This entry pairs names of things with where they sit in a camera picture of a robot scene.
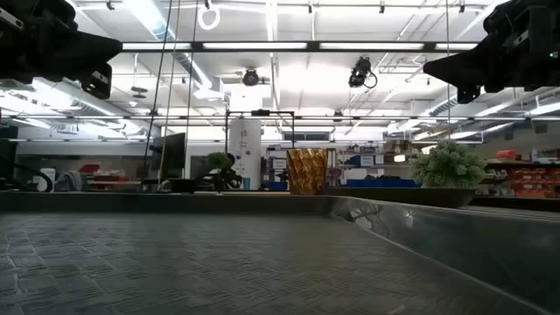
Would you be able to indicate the white cylindrical column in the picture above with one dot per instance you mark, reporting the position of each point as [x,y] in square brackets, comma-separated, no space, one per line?
[245,153]

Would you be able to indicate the red case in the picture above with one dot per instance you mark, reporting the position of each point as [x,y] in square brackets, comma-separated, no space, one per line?
[89,169]

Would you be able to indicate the amber faceted plastic cup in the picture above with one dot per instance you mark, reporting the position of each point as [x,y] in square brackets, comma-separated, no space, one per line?
[307,170]

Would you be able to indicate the black computer monitor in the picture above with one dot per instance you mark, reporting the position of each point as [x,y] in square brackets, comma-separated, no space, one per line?
[170,155]

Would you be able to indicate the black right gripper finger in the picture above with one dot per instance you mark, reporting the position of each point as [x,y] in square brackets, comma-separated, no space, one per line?
[459,65]

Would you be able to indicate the blue box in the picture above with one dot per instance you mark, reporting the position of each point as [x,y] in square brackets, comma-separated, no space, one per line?
[361,160]

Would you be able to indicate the large green bushy plant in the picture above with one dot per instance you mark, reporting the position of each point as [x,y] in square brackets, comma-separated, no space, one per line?
[448,166]

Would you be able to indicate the red box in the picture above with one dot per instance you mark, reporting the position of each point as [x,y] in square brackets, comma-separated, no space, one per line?
[506,154]

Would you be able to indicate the white container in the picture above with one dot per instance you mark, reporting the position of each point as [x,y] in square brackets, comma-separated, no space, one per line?
[47,175]

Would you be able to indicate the black overhead camera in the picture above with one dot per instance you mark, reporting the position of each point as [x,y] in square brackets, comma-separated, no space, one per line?
[360,72]

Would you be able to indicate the round black ceiling device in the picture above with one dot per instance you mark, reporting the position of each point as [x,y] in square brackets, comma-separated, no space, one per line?
[250,78]

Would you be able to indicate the small green plant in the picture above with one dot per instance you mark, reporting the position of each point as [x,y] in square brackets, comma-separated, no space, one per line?
[219,160]

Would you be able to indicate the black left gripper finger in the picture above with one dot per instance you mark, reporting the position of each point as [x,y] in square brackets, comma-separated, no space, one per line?
[94,50]

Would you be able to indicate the long horizontal light rail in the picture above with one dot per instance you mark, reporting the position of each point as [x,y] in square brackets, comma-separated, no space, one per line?
[394,118]

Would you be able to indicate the dark round plate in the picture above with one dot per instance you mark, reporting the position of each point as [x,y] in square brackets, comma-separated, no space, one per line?
[407,198]

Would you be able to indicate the grey textured serving tray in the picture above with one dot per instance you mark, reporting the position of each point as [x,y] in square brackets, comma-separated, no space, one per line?
[219,262]

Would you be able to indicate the red parts bins shelf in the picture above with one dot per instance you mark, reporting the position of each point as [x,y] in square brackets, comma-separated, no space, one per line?
[531,179]

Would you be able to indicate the blue storage bins row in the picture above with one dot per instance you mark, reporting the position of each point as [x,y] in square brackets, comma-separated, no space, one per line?
[385,183]

